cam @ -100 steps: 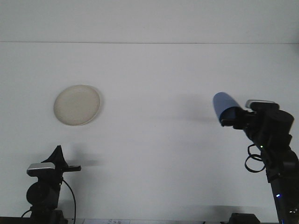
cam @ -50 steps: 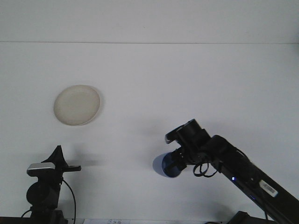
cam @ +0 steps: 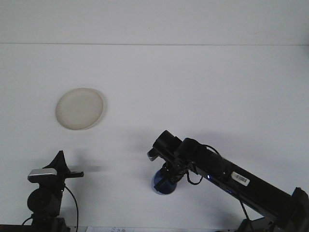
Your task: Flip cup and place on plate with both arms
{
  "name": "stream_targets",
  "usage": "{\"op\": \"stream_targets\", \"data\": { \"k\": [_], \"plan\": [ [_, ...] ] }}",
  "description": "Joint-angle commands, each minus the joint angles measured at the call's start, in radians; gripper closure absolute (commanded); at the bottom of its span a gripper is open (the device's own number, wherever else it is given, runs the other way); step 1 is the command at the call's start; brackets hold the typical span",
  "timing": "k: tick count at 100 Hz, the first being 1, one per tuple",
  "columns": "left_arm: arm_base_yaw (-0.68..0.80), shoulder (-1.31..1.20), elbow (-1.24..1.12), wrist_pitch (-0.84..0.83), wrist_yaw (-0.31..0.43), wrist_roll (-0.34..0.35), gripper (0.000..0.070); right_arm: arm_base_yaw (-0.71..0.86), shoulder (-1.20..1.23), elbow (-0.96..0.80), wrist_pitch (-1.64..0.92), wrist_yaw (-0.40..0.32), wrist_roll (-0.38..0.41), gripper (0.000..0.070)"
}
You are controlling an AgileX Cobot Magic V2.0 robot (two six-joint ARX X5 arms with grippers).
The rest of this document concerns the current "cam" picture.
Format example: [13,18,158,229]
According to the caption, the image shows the printed white paper sheet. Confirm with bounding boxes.
[85,226,136,232]

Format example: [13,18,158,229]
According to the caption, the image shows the pale blue cup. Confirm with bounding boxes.
[151,169,178,195]

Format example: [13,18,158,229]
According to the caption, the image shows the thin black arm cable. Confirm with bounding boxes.
[63,185,79,229]
[185,144,249,220]

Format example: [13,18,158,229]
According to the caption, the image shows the pale round plate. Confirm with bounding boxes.
[55,87,105,131]

